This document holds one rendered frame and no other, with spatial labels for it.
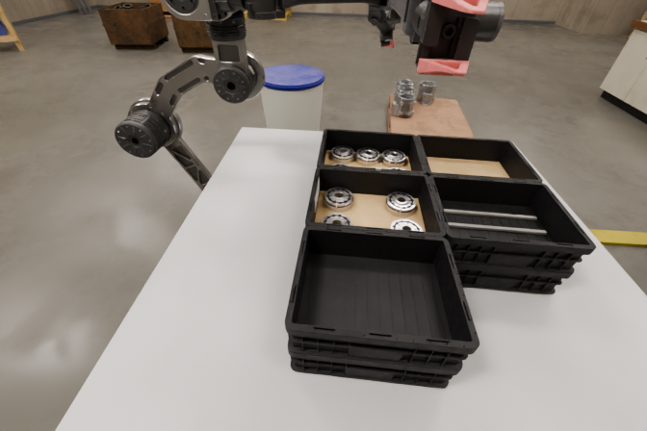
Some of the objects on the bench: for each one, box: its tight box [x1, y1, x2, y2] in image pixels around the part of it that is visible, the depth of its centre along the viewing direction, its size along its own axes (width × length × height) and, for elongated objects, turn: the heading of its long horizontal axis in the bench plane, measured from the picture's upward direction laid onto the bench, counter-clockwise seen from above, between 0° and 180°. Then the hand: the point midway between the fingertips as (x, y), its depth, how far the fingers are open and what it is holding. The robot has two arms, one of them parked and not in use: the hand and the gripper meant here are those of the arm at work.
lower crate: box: [455, 263, 574, 294], centre depth 103 cm, size 40×30×12 cm
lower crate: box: [288, 340, 462, 389], centre depth 82 cm, size 40×30×12 cm
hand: (466, 43), depth 34 cm, fingers open, 6 cm apart
